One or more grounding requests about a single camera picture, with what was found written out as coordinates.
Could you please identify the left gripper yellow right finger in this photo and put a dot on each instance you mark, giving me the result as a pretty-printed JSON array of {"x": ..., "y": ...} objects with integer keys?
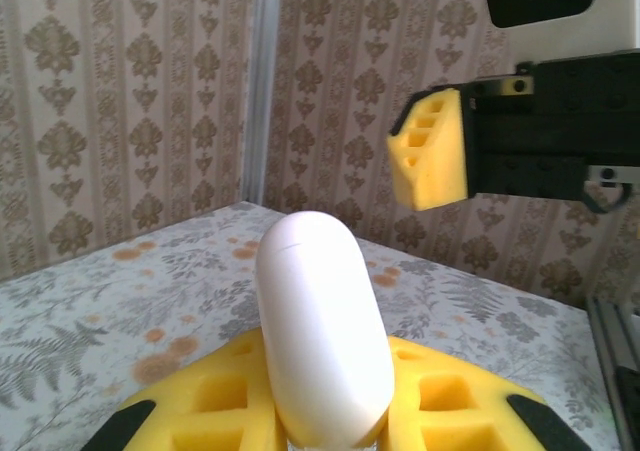
[{"x": 450, "y": 411}]

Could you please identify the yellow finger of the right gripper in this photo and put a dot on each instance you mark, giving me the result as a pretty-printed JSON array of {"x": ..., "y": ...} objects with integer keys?
[{"x": 435, "y": 171}]

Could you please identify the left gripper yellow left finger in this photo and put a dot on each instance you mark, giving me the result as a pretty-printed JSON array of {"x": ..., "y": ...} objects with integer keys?
[{"x": 215, "y": 411}]

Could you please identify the white earbud charging case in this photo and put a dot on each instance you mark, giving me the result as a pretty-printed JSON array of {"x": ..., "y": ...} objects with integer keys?
[{"x": 320, "y": 321}]

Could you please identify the floral patterned table cover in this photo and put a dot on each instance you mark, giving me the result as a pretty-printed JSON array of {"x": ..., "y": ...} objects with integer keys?
[{"x": 100, "y": 296}]

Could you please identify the aluminium mounting rail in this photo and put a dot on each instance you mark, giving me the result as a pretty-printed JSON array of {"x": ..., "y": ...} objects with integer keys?
[{"x": 607, "y": 341}]

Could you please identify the aluminium frame post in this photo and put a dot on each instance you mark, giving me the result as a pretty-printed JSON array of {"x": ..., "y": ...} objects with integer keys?
[{"x": 262, "y": 96}]

